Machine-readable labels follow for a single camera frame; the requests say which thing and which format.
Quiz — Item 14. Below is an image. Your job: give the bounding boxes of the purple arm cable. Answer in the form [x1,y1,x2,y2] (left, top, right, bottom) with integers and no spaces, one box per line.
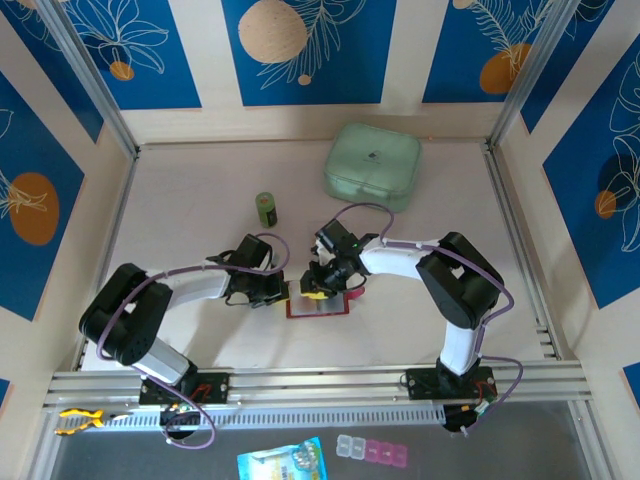
[332,202,525,436]
[96,232,291,451]

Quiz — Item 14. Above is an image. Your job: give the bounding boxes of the aluminium frame post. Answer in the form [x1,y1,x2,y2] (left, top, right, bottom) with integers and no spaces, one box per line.
[487,0,584,149]
[34,0,141,157]

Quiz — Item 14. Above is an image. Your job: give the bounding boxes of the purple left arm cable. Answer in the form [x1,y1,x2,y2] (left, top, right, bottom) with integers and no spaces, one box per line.
[96,232,291,451]

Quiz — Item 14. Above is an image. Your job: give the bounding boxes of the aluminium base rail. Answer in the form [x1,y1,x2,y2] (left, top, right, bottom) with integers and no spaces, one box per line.
[42,360,595,409]

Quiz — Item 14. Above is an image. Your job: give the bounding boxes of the white and pink pill organiser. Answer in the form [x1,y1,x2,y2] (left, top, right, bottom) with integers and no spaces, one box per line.
[335,433,409,469]

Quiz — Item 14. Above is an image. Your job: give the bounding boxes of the green cylindrical can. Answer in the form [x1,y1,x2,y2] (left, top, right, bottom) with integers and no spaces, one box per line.
[255,191,280,230]

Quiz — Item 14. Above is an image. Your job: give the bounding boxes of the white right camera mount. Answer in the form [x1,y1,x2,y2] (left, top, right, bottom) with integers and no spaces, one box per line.
[310,238,337,269]

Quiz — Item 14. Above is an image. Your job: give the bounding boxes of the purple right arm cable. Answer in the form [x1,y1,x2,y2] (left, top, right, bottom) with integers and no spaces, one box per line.
[332,202,525,436]

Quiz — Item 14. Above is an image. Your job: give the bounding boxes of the blue printed packet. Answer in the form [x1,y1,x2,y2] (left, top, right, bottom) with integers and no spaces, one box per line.
[236,435,329,480]

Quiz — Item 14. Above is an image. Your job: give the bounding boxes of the grey slotted cable duct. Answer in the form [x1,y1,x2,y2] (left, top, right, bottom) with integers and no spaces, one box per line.
[44,403,447,432]

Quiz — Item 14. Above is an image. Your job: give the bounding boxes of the yellow handled pliers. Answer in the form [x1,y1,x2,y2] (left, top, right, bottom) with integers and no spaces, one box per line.
[55,407,131,436]

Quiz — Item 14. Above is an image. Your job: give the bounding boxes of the aluminium side rail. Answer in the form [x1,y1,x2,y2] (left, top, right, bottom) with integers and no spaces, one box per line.
[480,142,576,362]
[69,147,144,374]

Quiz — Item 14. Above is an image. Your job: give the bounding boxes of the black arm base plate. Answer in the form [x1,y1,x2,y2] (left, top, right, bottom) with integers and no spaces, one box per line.
[138,370,232,405]
[405,366,497,401]

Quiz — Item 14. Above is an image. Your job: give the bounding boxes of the red card holder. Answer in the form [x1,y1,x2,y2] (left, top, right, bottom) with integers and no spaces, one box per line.
[284,279,365,321]

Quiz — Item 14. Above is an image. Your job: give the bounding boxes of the small circuit board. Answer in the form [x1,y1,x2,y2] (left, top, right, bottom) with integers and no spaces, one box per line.
[472,394,501,419]
[159,402,199,426]

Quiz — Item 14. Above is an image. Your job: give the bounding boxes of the mint green zip case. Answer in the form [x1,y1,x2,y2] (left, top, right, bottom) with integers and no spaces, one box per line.
[322,123,424,215]

